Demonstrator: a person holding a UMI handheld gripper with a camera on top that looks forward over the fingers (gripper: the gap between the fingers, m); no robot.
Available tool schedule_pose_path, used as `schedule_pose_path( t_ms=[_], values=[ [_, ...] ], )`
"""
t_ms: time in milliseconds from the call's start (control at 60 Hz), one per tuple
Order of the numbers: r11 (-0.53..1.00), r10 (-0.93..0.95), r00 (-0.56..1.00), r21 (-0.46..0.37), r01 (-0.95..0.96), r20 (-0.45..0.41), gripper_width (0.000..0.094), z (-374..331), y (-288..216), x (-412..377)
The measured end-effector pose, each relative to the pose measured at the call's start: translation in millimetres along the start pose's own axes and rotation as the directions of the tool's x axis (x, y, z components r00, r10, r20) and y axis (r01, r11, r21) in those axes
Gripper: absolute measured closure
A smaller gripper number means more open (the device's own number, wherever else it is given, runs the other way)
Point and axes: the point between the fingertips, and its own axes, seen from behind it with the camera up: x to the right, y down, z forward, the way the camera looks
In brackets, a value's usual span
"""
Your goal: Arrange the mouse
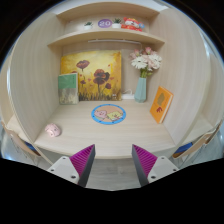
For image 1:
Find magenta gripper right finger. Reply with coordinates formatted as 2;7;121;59
132;145;178;186

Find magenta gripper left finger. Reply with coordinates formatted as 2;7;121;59
48;145;95;187

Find small potted plant left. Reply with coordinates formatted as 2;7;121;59
84;21;93;30

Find purple round number sign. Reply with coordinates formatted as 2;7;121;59
98;19;112;28

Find left wooden chair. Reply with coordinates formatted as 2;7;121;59
0;123;51;170

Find white light bar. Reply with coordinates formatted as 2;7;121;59
88;39;141;45

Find white power strip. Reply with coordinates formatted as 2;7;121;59
121;94;134;100

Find red plush toy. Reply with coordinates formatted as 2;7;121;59
121;17;144;31

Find small potted plant right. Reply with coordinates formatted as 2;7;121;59
112;18;121;28

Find teal geometric vase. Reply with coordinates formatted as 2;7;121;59
134;78;146;103

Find wooden chair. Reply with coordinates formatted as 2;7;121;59
170;121;224;169
0;123;51;170

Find yellow poppy flower painting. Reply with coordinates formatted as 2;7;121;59
61;50;122;101

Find green book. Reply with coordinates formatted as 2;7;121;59
58;73;79;105

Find orange book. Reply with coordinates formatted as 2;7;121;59
150;86;173;124

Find wooden upper shelf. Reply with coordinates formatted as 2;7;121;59
49;28;165;46

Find round cartoon mouse pad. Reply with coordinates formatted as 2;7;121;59
91;104;126;125

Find right wooden chair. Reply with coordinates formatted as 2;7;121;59
170;121;224;169

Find small potted plant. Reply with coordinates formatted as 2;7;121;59
112;18;121;28
84;21;93;30

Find pink and white flower bouquet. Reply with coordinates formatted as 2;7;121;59
130;47;162;78

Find pink computer mouse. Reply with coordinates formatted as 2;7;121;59
45;123;61;137

